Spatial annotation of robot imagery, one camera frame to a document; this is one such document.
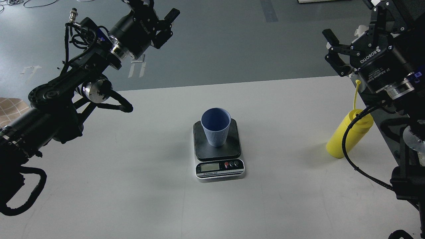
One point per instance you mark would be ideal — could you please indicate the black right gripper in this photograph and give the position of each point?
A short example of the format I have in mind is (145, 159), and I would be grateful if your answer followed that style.
(386, 63)

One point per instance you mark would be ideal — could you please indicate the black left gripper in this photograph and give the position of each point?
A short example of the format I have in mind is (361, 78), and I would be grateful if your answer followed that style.
(135, 31)

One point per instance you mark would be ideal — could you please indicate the yellow squeeze bottle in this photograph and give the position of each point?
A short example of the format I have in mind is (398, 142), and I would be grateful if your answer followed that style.
(334, 146)

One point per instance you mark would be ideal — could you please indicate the blue ribbed cup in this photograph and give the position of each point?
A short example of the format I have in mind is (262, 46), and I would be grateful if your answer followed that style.
(216, 124)

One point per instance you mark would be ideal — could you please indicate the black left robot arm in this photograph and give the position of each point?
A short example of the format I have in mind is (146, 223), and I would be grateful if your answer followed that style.
(60, 107)

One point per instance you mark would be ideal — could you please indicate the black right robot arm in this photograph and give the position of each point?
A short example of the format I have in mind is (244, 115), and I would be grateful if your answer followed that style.
(399, 111)

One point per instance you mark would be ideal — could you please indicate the black digital kitchen scale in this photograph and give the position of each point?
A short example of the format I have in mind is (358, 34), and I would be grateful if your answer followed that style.
(218, 163)

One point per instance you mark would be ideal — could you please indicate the grey floor plate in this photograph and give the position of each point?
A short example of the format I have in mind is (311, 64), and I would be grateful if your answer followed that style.
(141, 59)

